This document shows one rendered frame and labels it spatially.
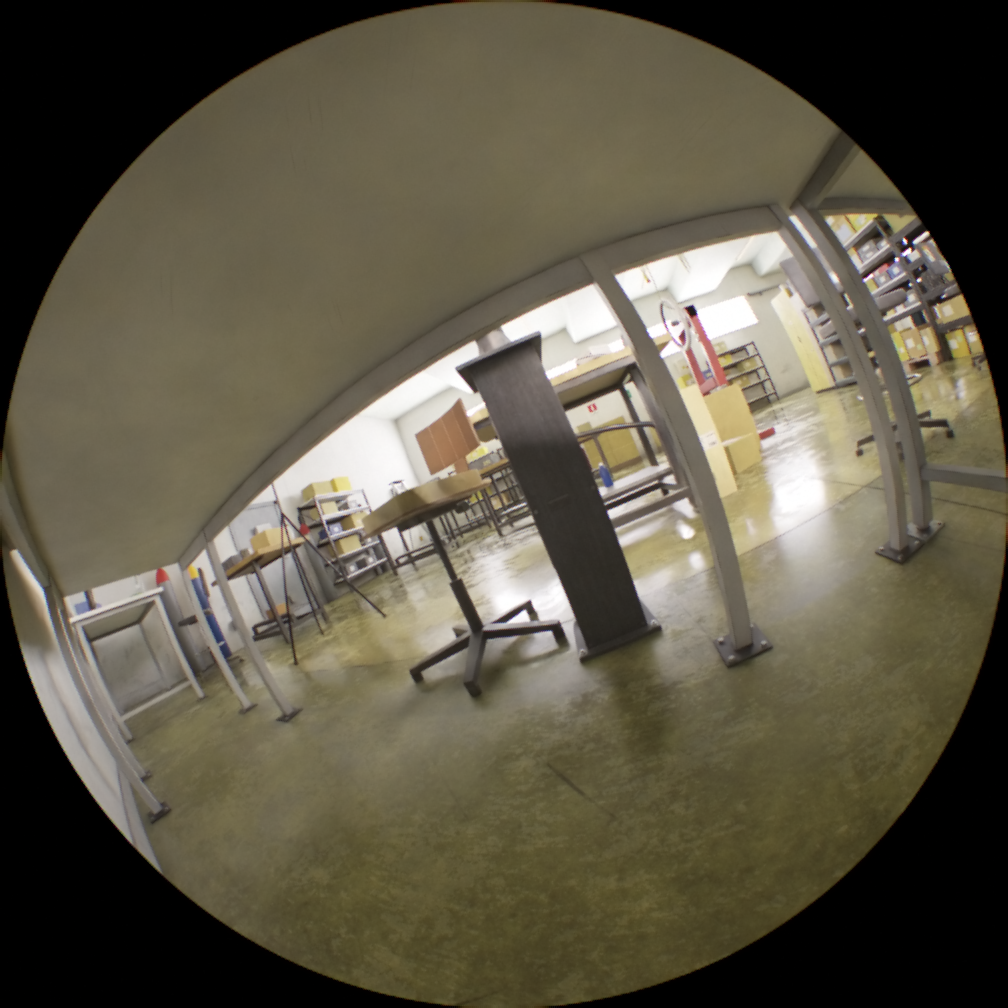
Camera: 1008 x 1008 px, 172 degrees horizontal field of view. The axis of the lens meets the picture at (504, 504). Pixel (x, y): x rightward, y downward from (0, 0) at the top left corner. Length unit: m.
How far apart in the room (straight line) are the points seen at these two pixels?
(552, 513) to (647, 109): 0.84
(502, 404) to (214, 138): 0.80
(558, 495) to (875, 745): 0.84
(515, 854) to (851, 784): 0.48
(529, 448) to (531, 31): 0.82
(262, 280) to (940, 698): 1.10
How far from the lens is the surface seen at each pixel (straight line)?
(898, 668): 0.71
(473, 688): 1.00
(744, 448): 2.67
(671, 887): 0.52
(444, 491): 1.02
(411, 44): 0.40
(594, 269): 0.71
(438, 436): 1.41
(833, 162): 0.97
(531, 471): 0.84
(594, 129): 0.53
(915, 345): 5.25
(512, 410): 0.86
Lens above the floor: 0.49
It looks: 1 degrees down
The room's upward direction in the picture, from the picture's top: 23 degrees counter-clockwise
